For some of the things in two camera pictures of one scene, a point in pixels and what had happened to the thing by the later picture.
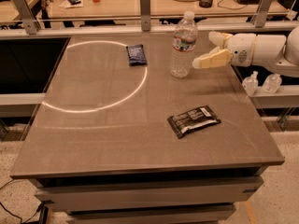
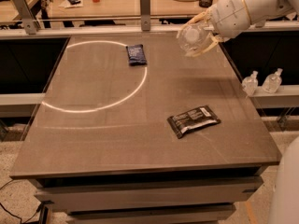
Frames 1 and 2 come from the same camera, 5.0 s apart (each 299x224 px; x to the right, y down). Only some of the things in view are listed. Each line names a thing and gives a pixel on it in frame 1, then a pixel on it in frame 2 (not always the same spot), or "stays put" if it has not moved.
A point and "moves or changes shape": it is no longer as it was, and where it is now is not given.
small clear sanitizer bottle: (250, 84) stays put
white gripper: (242, 49) → (230, 15)
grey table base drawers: (195, 196) stays put
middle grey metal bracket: (145, 9) stays put
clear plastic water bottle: (184, 42) moves or changes shape
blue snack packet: (136, 55) stays put
